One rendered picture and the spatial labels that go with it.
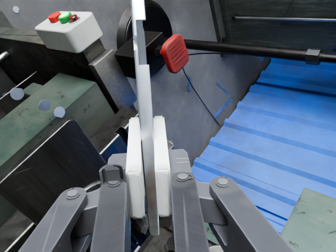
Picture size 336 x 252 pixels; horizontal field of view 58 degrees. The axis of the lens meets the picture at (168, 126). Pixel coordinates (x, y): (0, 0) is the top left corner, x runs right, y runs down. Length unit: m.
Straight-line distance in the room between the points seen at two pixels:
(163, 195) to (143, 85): 0.06
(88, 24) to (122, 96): 0.17
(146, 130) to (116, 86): 0.51
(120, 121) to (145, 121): 0.49
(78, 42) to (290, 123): 1.89
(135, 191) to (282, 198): 1.79
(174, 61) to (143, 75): 0.46
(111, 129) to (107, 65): 0.14
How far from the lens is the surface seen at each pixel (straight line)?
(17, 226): 0.62
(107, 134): 0.65
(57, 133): 0.46
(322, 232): 0.45
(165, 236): 0.50
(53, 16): 0.70
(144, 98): 0.17
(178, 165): 0.17
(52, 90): 0.71
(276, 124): 2.33
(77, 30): 0.63
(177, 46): 0.63
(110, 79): 0.67
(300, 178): 2.02
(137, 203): 0.16
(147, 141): 0.18
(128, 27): 1.50
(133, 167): 0.15
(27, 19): 1.28
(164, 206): 0.16
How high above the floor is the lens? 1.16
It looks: 38 degrees down
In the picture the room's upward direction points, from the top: 108 degrees clockwise
